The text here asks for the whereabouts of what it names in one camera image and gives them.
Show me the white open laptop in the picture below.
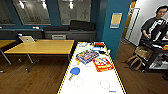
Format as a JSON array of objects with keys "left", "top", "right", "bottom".
[{"left": 18, "top": 35, "right": 36, "bottom": 44}]

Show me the open cardboard box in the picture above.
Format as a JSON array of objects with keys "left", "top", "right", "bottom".
[{"left": 134, "top": 45, "right": 154, "bottom": 59}]

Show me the pile of white items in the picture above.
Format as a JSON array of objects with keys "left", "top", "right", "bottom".
[{"left": 77, "top": 41, "right": 92, "bottom": 48}]

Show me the colourful board game box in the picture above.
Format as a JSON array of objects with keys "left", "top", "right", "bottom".
[{"left": 75, "top": 49, "right": 100, "bottom": 65}]

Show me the blue plastic bowl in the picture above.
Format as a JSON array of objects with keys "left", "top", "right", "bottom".
[{"left": 92, "top": 46, "right": 102, "bottom": 52}]

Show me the dark grey bench sofa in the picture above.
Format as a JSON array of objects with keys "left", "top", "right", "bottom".
[{"left": 0, "top": 19, "right": 98, "bottom": 42}]

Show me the orange red bowl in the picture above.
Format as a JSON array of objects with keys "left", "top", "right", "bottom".
[{"left": 94, "top": 41, "right": 106, "bottom": 48}]

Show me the small orange game piece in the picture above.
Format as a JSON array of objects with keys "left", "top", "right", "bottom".
[{"left": 75, "top": 58, "right": 81, "bottom": 66}]

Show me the small black object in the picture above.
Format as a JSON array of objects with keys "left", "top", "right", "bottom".
[{"left": 98, "top": 50, "right": 108, "bottom": 55}]

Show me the yellow game table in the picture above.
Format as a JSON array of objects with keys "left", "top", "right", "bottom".
[{"left": 56, "top": 41, "right": 128, "bottom": 94}]

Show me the large framed interior window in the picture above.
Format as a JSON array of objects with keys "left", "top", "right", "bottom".
[{"left": 58, "top": 0, "right": 92, "bottom": 25}]

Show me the long wooden table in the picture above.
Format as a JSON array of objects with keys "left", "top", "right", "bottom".
[
  {"left": 3, "top": 39, "right": 75, "bottom": 73},
  {"left": 0, "top": 39, "right": 17, "bottom": 66}
]

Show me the brown wooden door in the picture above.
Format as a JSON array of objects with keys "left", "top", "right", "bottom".
[{"left": 121, "top": 1, "right": 138, "bottom": 43}]

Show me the brown black backpack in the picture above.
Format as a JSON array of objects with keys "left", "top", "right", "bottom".
[{"left": 125, "top": 54, "right": 144, "bottom": 71}]

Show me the black wheeled cart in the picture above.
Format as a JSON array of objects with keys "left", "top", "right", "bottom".
[{"left": 138, "top": 36, "right": 168, "bottom": 73}]

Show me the person in dark shirt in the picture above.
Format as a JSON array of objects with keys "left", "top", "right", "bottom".
[{"left": 139, "top": 4, "right": 168, "bottom": 43}]

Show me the yellow wall sign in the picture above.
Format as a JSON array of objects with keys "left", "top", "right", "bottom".
[{"left": 110, "top": 12, "right": 123, "bottom": 29}]

